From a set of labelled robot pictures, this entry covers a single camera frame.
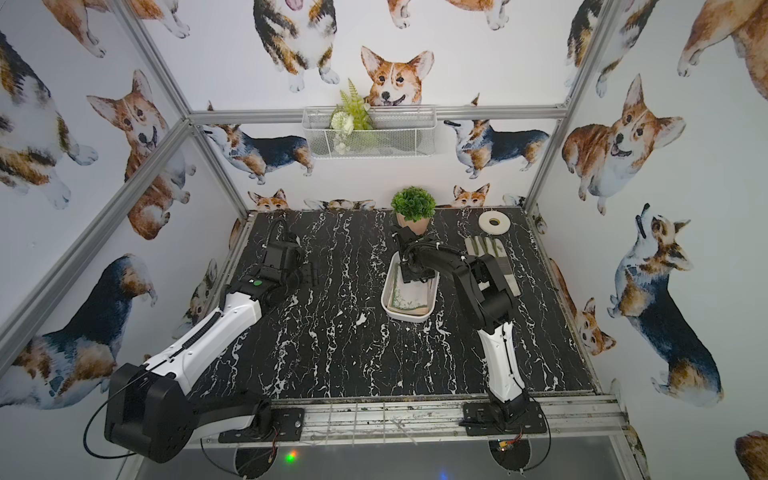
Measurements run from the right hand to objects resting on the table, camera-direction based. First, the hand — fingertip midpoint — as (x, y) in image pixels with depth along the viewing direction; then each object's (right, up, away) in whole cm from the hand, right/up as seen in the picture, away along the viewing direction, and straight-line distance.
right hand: (414, 273), depth 100 cm
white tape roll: (+33, +15, +16) cm, 40 cm away
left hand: (-30, +5, -15) cm, 34 cm away
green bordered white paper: (-2, -7, -5) cm, 9 cm away
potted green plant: (0, +22, 0) cm, 22 cm away
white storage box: (-7, +2, -2) cm, 7 cm away
